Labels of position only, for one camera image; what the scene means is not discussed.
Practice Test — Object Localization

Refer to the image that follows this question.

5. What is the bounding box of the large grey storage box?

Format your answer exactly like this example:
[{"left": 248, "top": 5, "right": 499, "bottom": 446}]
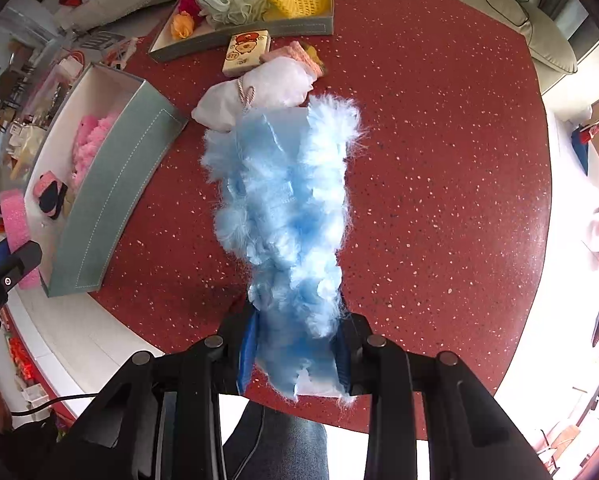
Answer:
[{"left": 24, "top": 62, "right": 189, "bottom": 298}]

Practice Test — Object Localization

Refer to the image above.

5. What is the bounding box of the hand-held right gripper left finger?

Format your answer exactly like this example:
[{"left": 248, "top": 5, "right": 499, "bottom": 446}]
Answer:
[{"left": 50, "top": 305, "right": 260, "bottom": 480}]

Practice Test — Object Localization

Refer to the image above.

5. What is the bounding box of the orange fabric rose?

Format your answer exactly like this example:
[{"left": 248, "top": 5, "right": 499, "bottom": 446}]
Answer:
[{"left": 170, "top": 11, "right": 196, "bottom": 40}]

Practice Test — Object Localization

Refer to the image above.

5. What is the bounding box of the pink fluffy sock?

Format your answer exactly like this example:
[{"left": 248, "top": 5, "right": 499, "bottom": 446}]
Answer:
[{"left": 71, "top": 110, "right": 123, "bottom": 191}]

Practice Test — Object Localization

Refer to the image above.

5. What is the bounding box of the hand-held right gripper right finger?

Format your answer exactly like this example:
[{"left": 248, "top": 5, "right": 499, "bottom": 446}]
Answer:
[{"left": 329, "top": 312, "right": 553, "bottom": 480}]

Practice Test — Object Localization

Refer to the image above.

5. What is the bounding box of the person's leg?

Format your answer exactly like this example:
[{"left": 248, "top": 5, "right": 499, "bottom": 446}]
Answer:
[{"left": 222, "top": 400, "right": 327, "bottom": 480}]

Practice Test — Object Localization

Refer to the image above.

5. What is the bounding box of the yellow scouring sponge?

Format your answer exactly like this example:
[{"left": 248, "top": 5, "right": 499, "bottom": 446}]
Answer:
[{"left": 302, "top": 44, "right": 325, "bottom": 78}]

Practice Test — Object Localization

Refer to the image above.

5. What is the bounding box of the grey perforated stool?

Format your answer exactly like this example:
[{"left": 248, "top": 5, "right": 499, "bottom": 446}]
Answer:
[{"left": 82, "top": 30, "right": 125, "bottom": 51}]

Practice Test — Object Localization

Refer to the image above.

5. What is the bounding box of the salmon pink knitted sock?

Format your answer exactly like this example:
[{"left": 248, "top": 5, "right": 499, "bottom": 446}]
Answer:
[{"left": 260, "top": 41, "right": 325, "bottom": 81}]

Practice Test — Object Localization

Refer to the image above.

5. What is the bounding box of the grey shallow tray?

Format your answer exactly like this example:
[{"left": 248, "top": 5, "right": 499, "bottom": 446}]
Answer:
[{"left": 147, "top": 0, "right": 335, "bottom": 63}]

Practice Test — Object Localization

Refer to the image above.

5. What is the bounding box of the white cloth bundle with cord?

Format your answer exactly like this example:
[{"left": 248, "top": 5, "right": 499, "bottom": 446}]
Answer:
[{"left": 192, "top": 56, "right": 316, "bottom": 133}]

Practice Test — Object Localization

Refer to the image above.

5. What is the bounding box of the pink sock with dark lining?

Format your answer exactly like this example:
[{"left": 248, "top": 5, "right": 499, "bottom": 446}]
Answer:
[{"left": 34, "top": 172, "right": 69, "bottom": 220}]

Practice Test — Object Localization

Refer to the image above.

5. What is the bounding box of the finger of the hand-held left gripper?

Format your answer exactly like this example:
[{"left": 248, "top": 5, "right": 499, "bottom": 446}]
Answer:
[{"left": 0, "top": 237, "right": 43, "bottom": 311}]

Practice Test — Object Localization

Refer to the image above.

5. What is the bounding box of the light blue fluffy sock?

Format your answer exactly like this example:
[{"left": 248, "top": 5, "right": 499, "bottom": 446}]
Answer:
[{"left": 201, "top": 94, "right": 367, "bottom": 403}]

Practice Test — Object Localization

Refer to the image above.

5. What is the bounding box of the blue flat object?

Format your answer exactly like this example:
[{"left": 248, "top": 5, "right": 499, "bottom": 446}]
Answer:
[{"left": 571, "top": 130, "right": 591, "bottom": 176}]

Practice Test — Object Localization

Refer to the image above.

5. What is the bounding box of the thin black cable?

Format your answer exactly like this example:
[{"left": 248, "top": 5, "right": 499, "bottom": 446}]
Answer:
[{"left": 10, "top": 392, "right": 98, "bottom": 418}]

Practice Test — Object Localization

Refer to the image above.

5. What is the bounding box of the pink sponge block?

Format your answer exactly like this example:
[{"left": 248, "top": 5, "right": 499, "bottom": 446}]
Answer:
[{"left": 0, "top": 191, "right": 43, "bottom": 291}]

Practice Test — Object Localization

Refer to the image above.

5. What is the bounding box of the cartoon print tissue packet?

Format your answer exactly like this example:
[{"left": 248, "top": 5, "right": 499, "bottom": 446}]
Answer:
[{"left": 221, "top": 30, "right": 271, "bottom": 77}]

